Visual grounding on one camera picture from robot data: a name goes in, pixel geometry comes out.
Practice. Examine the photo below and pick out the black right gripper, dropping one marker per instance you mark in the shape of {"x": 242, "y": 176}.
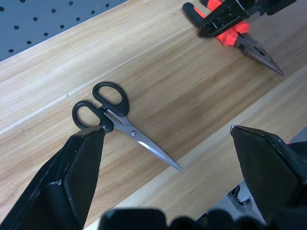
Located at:
{"x": 278, "y": 6}

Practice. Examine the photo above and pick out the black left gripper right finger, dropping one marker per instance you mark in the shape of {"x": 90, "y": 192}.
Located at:
{"x": 266, "y": 167}

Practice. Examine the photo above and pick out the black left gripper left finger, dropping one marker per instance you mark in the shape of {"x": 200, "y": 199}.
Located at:
{"x": 60, "y": 182}

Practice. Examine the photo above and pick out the orange black long-nose pliers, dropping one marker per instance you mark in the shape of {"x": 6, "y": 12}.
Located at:
{"x": 254, "y": 49}

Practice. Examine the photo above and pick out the grey blue pegboard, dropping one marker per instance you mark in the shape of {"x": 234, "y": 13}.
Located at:
{"x": 72, "y": 16}

